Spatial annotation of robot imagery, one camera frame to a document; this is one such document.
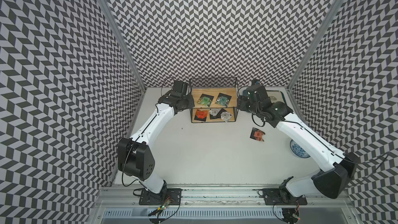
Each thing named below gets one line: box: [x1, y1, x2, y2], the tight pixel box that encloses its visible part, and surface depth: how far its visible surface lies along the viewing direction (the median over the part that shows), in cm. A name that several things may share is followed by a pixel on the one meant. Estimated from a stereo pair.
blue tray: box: [264, 86, 291, 108], surface depth 115 cm
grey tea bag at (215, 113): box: [208, 108, 226, 120], surface depth 104 cm
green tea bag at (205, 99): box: [196, 93, 215, 108], surface depth 91 cm
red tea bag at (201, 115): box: [193, 108, 208, 122], surface depth 103 cm
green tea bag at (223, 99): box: [215, 92, 232, 108], surface depth 91 cm
